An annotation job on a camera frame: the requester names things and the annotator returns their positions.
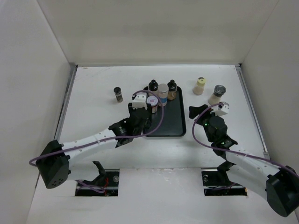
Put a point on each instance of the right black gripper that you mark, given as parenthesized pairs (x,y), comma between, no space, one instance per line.
(194,111)

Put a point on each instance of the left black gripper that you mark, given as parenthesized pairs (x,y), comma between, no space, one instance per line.
(130,108)

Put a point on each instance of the yellow-lid spice bottle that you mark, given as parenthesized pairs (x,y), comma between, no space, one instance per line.
(199,86)

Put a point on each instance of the white-lid red-label spice jar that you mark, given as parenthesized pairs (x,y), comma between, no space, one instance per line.
(153,101)

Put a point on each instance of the grey-lid grinder bottle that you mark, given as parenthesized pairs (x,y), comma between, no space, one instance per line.
(219,91)

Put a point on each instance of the black-cap bottle brown spice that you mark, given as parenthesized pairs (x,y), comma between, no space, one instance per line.
(172,90)

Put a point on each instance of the black-cap bottle white powder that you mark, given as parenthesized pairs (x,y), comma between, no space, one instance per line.
(153,87)

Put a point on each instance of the small dark pepper jar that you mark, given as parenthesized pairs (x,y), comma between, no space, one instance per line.
(118,94)

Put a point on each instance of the silver-lid jar white beads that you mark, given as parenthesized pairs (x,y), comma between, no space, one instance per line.
(163,94)

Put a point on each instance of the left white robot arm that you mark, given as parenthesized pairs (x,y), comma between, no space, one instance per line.
(56,161)

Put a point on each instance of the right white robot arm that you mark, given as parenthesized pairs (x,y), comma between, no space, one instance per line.
(275,183)

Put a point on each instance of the black rectangular tray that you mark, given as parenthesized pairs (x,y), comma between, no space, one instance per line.
(173,124)

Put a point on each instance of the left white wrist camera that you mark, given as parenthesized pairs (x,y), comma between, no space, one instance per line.
(139,100)

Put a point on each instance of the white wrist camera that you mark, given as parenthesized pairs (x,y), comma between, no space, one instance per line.
(223,109)
(139,100)

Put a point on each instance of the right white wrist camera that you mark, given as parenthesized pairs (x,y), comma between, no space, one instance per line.
(223,109)

